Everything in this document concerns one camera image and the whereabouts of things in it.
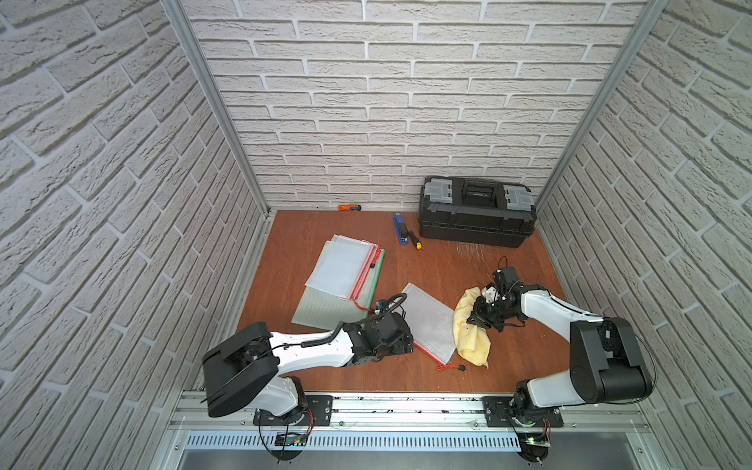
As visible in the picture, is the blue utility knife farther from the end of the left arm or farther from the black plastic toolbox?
the end of the left arm

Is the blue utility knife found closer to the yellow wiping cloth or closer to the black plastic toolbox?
the black plastic toolbox

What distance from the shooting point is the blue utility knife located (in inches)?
43.3

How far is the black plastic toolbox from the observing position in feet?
3.25

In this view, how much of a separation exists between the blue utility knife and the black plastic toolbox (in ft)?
0.23
